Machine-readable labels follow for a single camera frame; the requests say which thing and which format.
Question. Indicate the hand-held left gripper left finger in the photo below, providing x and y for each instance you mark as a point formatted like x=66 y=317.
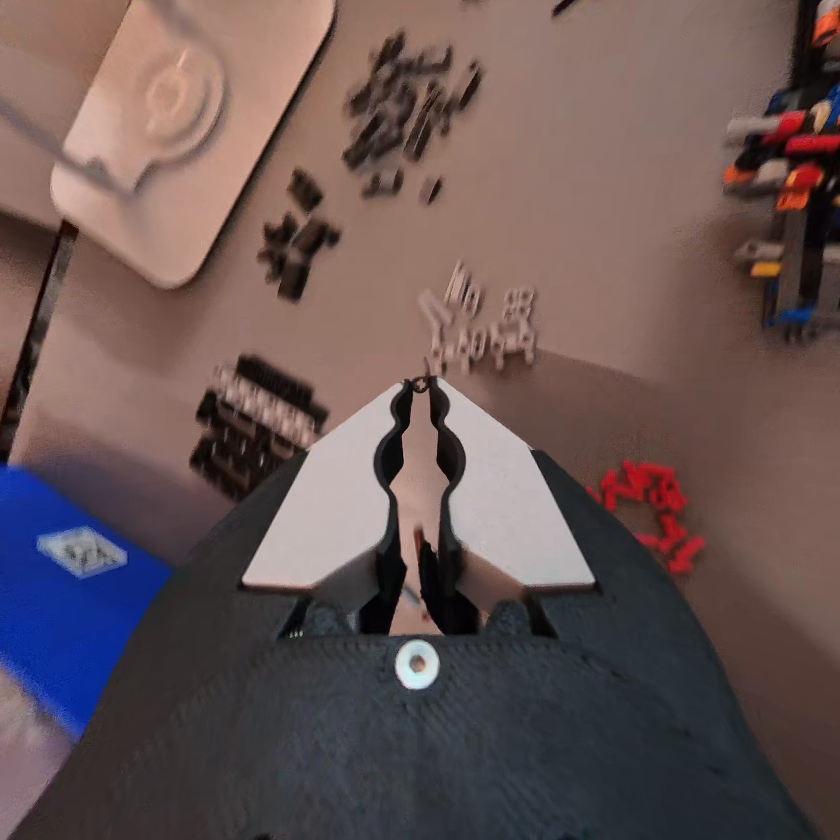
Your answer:
x=321 y=525

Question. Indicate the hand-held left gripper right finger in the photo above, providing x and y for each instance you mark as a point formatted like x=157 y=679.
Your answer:
x=512 y=518

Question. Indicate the small black lego piece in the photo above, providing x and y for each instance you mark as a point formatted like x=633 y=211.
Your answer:
x=420 y=384

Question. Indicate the pile of light grey connectors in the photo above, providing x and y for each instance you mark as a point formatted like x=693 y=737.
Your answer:
x=485 y=328

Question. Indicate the light grey lego beam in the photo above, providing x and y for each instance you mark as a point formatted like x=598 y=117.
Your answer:
x=262 y=407

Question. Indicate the black lego beam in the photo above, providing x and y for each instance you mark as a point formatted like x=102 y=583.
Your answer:
x=289 y=387

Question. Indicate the pile of red lego pins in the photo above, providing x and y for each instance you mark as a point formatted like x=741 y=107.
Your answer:
x=656 y=492

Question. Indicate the partly built lego model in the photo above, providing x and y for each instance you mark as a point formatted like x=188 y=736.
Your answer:
x=794 y=164

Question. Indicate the blue plastic bin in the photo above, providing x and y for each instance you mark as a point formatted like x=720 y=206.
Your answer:
x=59 y=604

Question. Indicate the pile of black angled connectors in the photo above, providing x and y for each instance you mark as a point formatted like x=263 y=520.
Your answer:
x=298 y=243

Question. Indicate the white lamp base stand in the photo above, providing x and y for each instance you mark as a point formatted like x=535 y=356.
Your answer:
x=249 y=131

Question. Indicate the pile of dark grey pieces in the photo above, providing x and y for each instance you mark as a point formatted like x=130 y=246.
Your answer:
x=400 y=111

